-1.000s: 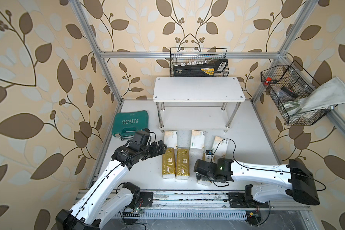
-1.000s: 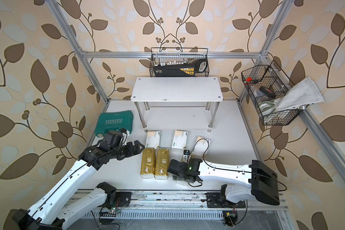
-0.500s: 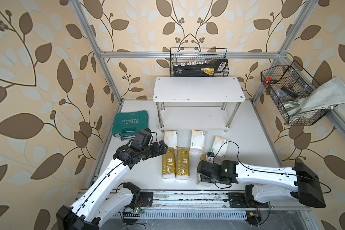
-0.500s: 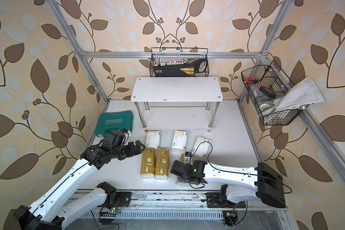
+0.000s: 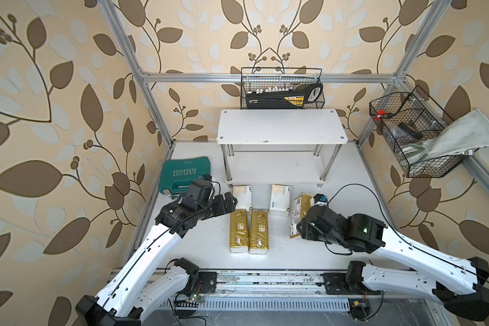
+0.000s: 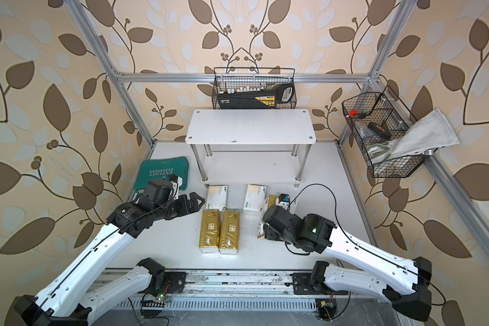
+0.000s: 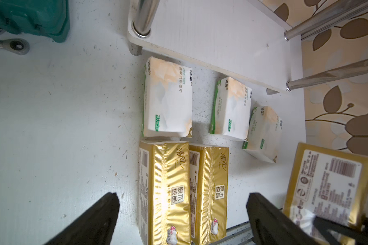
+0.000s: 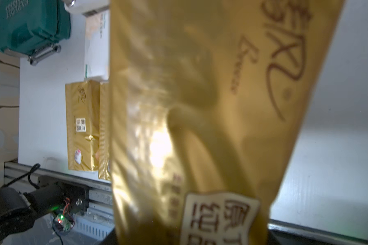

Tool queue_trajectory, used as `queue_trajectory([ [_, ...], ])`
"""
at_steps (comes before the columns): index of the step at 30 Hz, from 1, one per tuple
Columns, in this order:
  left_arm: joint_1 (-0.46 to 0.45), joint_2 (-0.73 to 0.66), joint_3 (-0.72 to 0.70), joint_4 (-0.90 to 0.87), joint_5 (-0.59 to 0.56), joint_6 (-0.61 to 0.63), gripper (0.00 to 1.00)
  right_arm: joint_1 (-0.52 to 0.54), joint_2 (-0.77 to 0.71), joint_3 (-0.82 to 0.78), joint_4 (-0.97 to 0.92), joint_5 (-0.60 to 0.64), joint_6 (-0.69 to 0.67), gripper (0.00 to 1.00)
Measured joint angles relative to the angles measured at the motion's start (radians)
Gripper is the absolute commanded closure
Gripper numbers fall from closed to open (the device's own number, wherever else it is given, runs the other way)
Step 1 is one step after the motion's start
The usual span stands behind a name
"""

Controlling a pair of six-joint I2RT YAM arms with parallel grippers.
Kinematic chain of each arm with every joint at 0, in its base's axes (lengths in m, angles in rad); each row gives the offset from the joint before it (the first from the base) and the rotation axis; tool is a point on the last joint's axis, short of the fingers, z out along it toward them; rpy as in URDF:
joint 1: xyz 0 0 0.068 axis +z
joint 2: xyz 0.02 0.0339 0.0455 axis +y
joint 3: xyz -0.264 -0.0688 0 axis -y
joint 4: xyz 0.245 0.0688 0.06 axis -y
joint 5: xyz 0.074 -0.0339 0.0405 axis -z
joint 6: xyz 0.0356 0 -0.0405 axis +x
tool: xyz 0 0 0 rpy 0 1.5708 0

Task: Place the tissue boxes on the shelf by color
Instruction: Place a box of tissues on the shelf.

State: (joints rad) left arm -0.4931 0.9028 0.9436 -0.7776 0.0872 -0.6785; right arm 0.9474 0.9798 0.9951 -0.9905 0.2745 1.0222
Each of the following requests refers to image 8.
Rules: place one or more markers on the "white tissue pack left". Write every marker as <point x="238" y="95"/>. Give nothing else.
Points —
<point x="97" y="38"/>

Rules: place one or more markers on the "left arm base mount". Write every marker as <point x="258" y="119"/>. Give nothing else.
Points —
<point x="77" y="193"/>

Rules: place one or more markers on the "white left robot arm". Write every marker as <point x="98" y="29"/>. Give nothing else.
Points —
<point x="18" y="212"/>

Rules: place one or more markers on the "small circuit board left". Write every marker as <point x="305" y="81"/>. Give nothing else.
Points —
<point x="61" y="224"/>

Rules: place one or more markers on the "green plastic container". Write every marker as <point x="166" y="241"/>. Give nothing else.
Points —
<point x="16" y="28"/>

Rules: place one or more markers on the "gold tissue pack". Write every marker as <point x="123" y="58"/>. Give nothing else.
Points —
<point x="206" y="101"/>
<point x="82" y="100"/>
<point x="104" y="171"/>

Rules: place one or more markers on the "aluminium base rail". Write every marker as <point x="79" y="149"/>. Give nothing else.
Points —
<point x="319" y="220"/>

